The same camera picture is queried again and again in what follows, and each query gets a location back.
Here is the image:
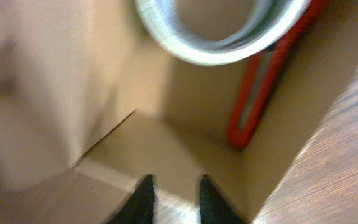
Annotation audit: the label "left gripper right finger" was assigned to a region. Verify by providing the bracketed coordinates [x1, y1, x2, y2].
[199, 174, 247, 224]

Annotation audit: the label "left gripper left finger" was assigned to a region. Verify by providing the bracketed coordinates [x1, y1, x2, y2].
[106, 174, 155, 224]

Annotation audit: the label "brown cardboard box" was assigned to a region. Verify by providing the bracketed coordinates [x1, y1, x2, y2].
[0, 1, 358, 223]

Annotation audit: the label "orange utility knife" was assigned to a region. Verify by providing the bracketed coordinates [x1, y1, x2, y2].
[227, 0, 328, 149]

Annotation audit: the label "white masking tape roll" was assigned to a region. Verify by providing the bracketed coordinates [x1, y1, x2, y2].
[135, 0, 311, 66]

